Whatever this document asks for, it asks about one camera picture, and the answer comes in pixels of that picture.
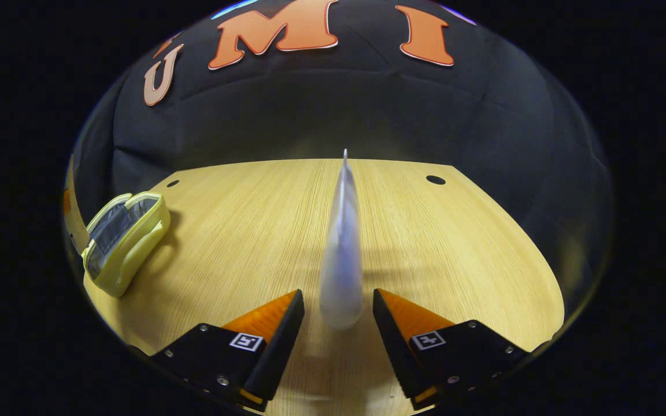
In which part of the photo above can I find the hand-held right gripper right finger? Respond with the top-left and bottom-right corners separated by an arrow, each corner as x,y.
372,288 -> 550,411

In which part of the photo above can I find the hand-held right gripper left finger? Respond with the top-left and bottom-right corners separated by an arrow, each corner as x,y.
128,289 -> 306,412

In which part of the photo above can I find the pale yellow suitcase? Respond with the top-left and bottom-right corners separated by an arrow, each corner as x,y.
82,191 -> 172,298

